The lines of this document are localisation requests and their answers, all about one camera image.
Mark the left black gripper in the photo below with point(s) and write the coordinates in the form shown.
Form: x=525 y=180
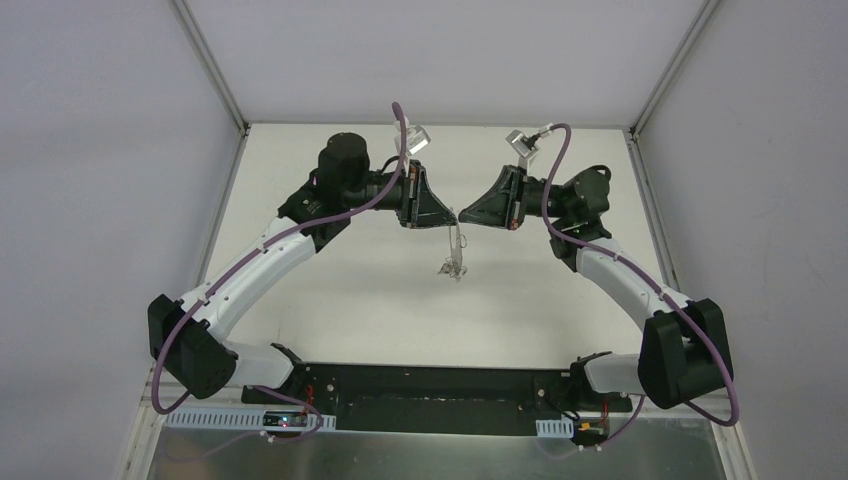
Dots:
x=408 y=196

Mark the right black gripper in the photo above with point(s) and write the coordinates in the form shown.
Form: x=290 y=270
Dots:
x=520 y=198

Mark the large metal keyring with clips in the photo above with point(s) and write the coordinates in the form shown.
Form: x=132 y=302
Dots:
x=453 y=265

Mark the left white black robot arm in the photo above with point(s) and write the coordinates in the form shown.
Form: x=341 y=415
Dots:
x=189 y=336

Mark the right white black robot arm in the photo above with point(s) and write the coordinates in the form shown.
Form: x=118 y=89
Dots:
x=684 y=351

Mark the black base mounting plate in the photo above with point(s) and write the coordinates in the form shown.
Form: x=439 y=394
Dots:
x=446 y=400

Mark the right circuit board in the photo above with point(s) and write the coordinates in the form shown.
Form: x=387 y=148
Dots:
x=591 y=434

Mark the circuit board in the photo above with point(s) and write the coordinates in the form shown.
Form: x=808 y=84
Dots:
x=285 y=420
x=591 y=434

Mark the left circuit board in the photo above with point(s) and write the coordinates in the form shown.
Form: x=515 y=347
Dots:
x=285 y=420

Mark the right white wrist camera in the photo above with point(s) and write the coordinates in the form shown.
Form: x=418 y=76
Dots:
x=525 y=147

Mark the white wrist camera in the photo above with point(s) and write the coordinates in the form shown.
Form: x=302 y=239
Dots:
x=412 y=140
x=525 y=147

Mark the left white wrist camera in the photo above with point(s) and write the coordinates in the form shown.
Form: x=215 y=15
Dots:
x=412 y=140

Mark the right white cable duct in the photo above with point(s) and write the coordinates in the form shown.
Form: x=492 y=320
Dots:
x=561 y=428

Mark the white cable duct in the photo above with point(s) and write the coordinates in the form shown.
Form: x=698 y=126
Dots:
x=561 y=428
x=238 y=420

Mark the left aluminium frame post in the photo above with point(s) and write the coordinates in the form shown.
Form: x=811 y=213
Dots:
x=203 y=53

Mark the aluminium frame post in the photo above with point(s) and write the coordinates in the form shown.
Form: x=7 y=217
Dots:
x=203 y=53
x=694 y=31

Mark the right aluminium frame post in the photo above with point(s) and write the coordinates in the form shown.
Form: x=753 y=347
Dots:
x=694 y=31

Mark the left white cable duct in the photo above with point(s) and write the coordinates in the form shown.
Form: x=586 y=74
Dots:
x=238 y=420

